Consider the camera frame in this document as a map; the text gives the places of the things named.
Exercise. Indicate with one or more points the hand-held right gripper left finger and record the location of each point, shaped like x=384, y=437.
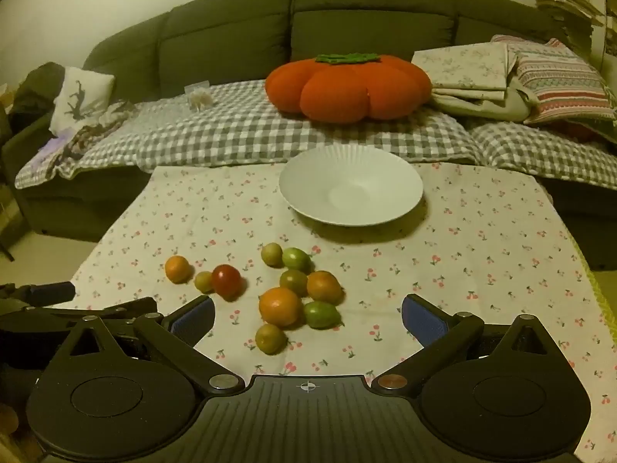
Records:
x=193, y=319

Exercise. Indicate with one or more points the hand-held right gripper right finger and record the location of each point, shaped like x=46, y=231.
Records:
x=418, y=319

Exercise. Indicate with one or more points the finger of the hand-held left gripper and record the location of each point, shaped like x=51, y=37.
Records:
x=53, y=292
x=125, y=307

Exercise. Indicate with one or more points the small yellow-green tomato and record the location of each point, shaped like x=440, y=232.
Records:
x=203, y=281

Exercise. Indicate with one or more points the red tomato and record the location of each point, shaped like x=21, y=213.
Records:
x=226, y=281

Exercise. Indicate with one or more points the olive orange tomato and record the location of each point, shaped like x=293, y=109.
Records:
x=270, y=338

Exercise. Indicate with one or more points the large orange tomato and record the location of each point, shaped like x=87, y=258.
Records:
x=280, y=306

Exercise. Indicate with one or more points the olive green tomato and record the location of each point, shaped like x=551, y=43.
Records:
x=292, y=282

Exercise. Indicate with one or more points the white ribbed plate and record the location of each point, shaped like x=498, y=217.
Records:
x=351, y=185

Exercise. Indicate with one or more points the cherry print tablecloth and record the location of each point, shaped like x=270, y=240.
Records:
x=482, y=251

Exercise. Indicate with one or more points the brown patterned cloth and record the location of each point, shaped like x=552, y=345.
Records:
x=91, y=130

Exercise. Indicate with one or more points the white printed cushion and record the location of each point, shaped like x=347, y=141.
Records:
x=79, y=99

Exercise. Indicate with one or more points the grey checked blanket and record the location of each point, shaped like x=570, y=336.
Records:
x=241, y=125

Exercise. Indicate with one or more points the dark green cloth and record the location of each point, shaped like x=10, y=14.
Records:
x=33, y=87

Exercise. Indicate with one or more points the beige folded cloth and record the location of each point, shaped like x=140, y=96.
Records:
x=487, y=108

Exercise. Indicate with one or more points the clear plastic container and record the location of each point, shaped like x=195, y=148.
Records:
x=197, y=95

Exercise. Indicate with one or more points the orange pumpkin cushion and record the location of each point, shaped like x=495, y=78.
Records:
x=347, y=87

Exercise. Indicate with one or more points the folded floral sheet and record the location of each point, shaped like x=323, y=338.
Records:
x=462, y=65

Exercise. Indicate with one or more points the striped patterned pillow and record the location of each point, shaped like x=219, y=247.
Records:
x=564, y=82

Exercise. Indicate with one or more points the green sofa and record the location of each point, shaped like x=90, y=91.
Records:
x=231, y=33

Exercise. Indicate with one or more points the stack of papers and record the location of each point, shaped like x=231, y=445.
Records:
x=569, y=9

